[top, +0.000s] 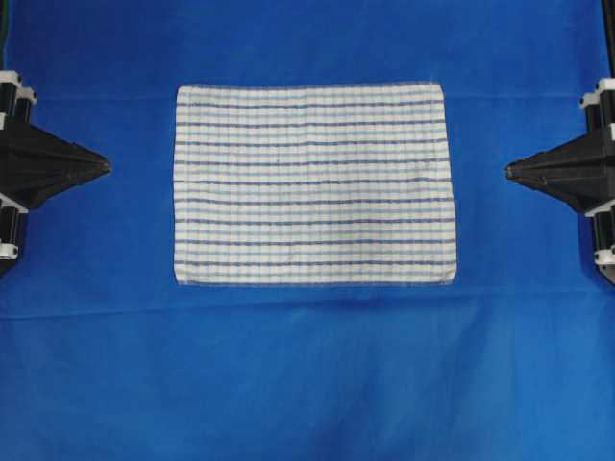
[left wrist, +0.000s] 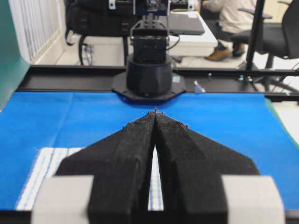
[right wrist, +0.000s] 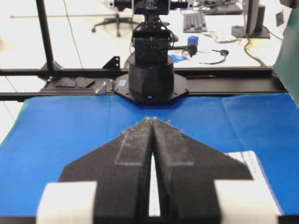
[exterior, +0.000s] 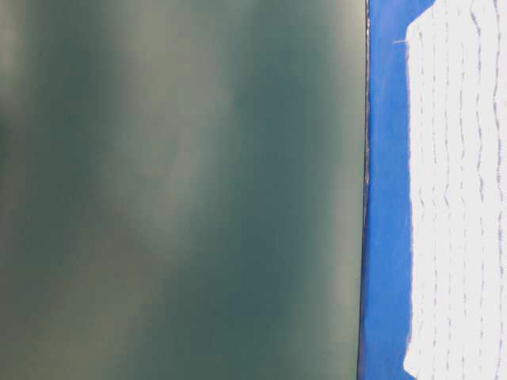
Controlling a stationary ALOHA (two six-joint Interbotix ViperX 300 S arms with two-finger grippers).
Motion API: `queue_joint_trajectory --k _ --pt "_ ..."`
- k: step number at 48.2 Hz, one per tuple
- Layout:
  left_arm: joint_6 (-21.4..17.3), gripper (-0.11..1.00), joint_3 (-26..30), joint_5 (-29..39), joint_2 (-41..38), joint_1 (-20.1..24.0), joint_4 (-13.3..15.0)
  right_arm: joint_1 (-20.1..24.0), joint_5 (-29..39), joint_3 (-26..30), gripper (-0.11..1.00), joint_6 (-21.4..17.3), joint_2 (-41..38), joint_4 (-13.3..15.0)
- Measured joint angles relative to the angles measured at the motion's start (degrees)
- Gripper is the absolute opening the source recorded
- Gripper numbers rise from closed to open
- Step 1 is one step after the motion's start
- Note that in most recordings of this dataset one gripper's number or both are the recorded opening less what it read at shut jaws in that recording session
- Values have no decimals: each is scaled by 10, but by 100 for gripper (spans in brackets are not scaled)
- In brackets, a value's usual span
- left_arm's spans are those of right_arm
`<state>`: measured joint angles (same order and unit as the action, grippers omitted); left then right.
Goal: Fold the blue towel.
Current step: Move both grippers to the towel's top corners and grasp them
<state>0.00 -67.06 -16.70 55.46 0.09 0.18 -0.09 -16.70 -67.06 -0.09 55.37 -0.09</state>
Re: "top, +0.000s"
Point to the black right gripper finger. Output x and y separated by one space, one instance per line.
592 150
586 191

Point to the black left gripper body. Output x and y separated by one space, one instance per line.
17 102

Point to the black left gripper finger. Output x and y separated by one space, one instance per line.
30 190
22 138

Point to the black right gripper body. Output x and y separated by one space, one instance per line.
598 108

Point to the blue striped white towel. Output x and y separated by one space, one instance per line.
334 184

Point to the blue table cloth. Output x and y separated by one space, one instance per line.
104 356

